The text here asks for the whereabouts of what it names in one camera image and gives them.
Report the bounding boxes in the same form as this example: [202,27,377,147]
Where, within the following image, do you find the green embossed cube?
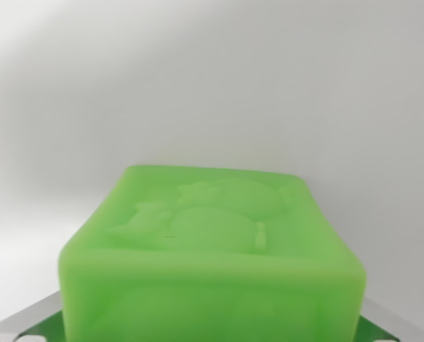
[57,165,368,342]

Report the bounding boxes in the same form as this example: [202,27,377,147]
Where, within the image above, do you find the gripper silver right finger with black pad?
[353,295,424,342]

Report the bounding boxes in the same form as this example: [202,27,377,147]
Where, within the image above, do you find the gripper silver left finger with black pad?
[0,289,69,342]

